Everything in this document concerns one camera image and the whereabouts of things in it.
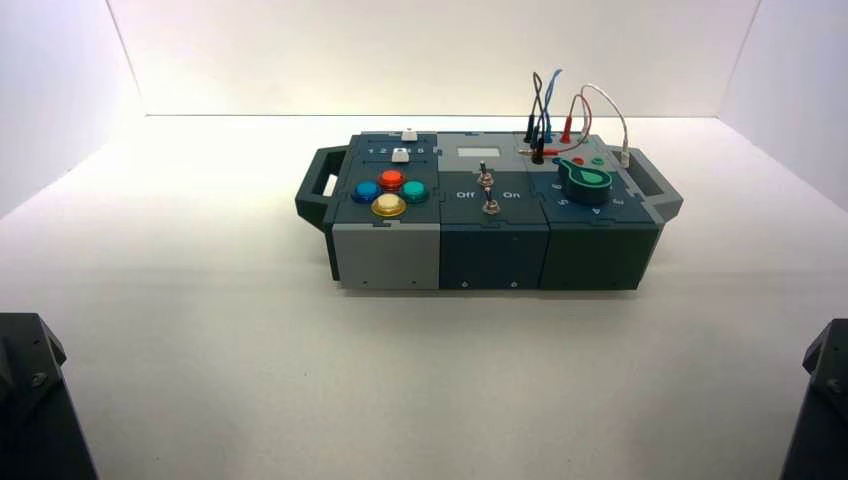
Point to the green round push button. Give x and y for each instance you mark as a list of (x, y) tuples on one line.
[(415, 191)]

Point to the white slider knob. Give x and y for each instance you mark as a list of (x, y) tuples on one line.
[(409, 135), (399, 156)]

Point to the blue round push button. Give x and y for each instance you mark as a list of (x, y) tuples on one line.
[(366, 192)]

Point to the green rotary dial knob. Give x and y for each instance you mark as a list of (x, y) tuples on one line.
[(583, 185)]

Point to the red round push button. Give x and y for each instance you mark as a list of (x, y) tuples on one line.
[(391, 179)]

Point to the yellow round push button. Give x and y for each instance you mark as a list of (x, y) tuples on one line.
[(389, 205)]

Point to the white display screen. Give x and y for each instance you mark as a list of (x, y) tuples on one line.
[(478, 152)]

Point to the dark modular task board box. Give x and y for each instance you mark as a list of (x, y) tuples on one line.
[(490, 252)]

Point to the metal toggle switch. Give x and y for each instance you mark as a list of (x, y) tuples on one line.
[(490, 205), (484, 177)]

